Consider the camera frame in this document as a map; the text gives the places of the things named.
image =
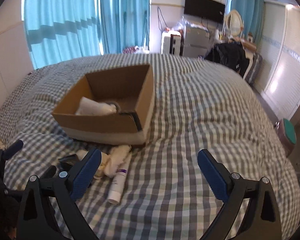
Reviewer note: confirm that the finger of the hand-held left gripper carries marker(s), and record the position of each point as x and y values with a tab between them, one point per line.
13	148

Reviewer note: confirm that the white tube with purple label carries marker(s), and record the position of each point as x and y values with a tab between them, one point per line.
117	185

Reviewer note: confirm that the white wardrobe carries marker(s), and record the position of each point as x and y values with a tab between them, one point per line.
285	62

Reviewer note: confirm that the cream cloth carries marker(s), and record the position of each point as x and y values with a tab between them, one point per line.
116	158

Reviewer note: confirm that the teal round stool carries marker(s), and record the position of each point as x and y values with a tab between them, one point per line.
288	132

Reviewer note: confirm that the small black box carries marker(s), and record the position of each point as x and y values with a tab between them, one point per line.
68	161

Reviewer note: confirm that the silver fridge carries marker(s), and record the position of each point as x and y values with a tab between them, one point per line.
195	41

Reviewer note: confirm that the white cloth in box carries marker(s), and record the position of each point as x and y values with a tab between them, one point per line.
91	106

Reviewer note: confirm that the white appliance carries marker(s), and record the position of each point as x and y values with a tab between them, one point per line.
167	43

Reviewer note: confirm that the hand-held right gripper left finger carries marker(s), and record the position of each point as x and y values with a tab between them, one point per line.
86	172

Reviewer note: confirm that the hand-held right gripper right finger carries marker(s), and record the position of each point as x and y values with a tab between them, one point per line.
213	175

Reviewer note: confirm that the wide teal window curtain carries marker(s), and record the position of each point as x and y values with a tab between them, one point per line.
72	22

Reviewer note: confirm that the grey tape roll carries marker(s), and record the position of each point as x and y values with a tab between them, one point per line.
115	104

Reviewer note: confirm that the black clothing pile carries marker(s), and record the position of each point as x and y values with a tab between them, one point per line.
227	53

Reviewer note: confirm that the narrow teal curtain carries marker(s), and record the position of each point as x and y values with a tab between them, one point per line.
250	7

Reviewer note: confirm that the red patterned cloth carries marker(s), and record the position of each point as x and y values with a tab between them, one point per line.
131	50

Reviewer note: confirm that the clear plastic bag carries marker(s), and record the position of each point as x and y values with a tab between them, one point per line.
183	22

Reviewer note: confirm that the brown cardboard box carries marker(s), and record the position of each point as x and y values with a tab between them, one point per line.
120	130

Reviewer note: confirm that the white oval mirror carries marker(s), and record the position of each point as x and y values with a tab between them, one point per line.
235	23

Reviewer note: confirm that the black wall television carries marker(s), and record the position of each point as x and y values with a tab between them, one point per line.
203	7

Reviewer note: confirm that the white dressing table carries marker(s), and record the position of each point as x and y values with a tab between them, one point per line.
250	48

